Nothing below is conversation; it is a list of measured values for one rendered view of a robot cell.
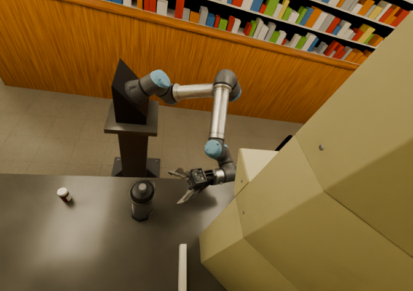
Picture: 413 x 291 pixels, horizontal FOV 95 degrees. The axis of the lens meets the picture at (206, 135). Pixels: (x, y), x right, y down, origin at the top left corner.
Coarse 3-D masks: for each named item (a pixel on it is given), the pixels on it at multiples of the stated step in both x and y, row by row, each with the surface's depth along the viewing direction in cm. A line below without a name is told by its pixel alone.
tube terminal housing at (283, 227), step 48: (288, 144) 37; (240, 192) 54; (288, 192) 35; (240, 240) 52; (288, 240) 39; (336, 240) 31; (384, 240) 26; (240, 288) 70; (288, 288) 48; (336, 288) 37; (384, 288) 30
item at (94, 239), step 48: (0, 192) 82; (48, 192) 87; (96, 192) 92; (0, 240) 72; (48, 240) 76; (96, 240) 80; (144, 240) 85; (192, 240) 90; (0, 288) 65; (48, 288) 68; (96, 288) 71; (144, 288) 74; (192, 288) 78
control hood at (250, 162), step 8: (240, 152) 56; (248, 152) 57; (256, 152) 58; (264, 152) 59; (272, 152) 60; (240, 160) 56; (248, 160) 55; (256, 160) 56; (264, 160) 57; (240, 168) 55; (248, 168) 53; (256, 168) 54; (240, 176) 55; (248, 176) 51; (240, 184) 54
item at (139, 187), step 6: (132, 186) 75; (138, 186) 75; (144, 186) 72; (150, 186) 76; (132, 192) 73; (138, 192) 74; (144, 192) 74; (150, 192) 75; (132, 198) 73; (138, 198) 72; (144, 198) 73; (150, 198) 74
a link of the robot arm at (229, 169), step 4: (224, 164) 93; (228, 164) 93; (232, 164) 94; (220, 168) 92; (224, 168) 92; (228, 168) 92; (232, 168) 92; (236, 168) 94; (224, 172) 90; (228, 172) 90; (232, 172) 91; (224, 176) 89; (228, 176) 90; (232, 176) 91; (224, 180) 89; (228, 180) 91; (232, 180) 92
